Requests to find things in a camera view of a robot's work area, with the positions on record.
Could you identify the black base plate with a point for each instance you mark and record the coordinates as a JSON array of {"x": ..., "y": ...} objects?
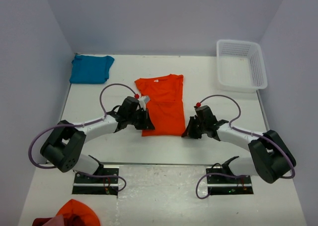
[
  {"x": 86, "y": 185},
  {"x": 219, "y": 185}
]

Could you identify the dark red cloth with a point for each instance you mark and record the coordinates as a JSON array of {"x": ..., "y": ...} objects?
[{"x": 44, "y": 222}]

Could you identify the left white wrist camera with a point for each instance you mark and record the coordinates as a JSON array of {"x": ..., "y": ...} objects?
[{"x": 143, "y": 100}]

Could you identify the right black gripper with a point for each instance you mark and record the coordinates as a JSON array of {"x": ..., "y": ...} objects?
[{"x": 189, "y": 132}]

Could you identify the orange t shirt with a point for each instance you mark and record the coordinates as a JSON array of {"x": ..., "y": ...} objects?
[{"x": 166, "y": 104}]

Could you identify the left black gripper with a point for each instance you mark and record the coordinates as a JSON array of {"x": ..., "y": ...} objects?
[{"x": 146, "y": 123}]

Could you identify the orange cloth in pile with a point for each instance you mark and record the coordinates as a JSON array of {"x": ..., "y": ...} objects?
[{"x": 76, "y": 213}]

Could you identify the pink cloth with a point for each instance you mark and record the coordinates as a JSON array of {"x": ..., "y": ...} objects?
[{"x": 55, "y": 221}]

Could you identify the white plastic basket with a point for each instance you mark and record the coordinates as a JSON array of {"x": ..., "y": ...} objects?
[{"x": 240, "y": 66}]

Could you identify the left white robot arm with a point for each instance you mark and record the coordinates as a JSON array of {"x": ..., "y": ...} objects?
[{"x": 64, "y": 145}]

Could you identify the folded blue t shirt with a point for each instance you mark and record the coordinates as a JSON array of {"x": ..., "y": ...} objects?
[{"x": 90, "y": 69}]

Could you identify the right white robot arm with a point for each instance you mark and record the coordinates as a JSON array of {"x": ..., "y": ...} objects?
[{"x": 270, "y": 158}]

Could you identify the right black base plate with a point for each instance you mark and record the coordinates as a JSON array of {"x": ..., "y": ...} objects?
[{"x": 219, "y": 185}]

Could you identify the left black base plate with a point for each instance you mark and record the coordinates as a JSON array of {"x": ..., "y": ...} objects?
[{"x": 86, "y": 185}]

